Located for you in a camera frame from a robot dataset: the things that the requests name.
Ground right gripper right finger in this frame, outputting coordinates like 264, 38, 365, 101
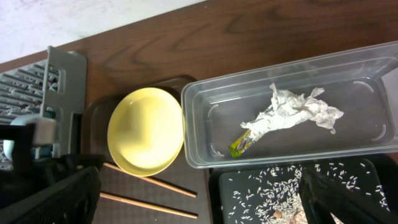
299, 169, 397, 224

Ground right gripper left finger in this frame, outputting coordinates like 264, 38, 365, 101
1, 167, 101, 223

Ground wooden chopstick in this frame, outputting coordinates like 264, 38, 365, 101
99, 192, 198, 219
103, 162, 196, 198

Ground rice food scraps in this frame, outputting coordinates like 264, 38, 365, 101
218, 159, 389, 224

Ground yellow green snack wrapper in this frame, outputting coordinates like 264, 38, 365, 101
228, 129, 256, 158

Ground white paper napkin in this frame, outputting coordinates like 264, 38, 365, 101
241, 84, 344, 141

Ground yellow round plate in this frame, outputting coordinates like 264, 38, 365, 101
107, 88, 184, 177

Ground light blue bowl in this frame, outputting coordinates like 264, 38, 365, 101
1, 114, 57, 162

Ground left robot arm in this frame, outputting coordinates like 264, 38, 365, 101
1, 124, 105, 208

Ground black waste tray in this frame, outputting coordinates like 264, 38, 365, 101
209, 155, 397, 223

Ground grey plastic dishwasher rack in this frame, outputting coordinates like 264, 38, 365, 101
1, 47, 87, 158

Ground clear plastic waste bin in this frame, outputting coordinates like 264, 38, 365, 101
182, 42, 397, 169

